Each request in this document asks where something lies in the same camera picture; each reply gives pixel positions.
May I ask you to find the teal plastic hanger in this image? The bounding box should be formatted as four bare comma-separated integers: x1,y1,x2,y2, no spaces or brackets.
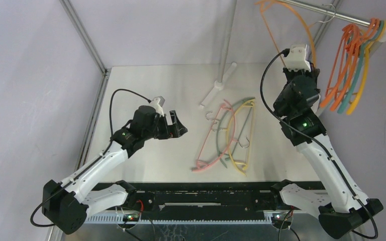
337,20,385,115

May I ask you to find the pale yellow hanger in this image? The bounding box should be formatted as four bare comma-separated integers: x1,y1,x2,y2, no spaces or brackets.
226,98,256,176

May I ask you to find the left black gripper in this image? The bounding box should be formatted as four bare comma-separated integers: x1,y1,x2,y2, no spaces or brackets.
143,110,186,141

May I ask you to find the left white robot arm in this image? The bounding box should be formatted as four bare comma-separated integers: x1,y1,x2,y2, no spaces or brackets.
41,105,188,234

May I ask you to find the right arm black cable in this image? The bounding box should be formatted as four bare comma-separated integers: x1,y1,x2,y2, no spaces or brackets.
259,48,379,240

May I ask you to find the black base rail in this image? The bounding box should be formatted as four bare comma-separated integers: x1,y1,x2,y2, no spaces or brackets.
106,181,309,213

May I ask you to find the clothes rack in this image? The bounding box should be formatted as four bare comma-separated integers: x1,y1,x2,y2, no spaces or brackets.
200,0,386,117

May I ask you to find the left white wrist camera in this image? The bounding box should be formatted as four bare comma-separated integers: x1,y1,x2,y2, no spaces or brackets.
149,96,165,116

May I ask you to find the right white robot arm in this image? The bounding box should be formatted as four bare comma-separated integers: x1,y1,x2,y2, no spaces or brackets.
270,68,383,239

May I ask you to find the pink hanger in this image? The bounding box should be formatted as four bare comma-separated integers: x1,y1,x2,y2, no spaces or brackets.
191,99,235,173

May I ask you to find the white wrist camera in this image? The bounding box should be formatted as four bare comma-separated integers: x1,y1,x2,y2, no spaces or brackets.
149,96,165,116
284,44,311,72

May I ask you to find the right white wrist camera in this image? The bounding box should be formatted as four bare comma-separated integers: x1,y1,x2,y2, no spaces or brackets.
284,44,311,72

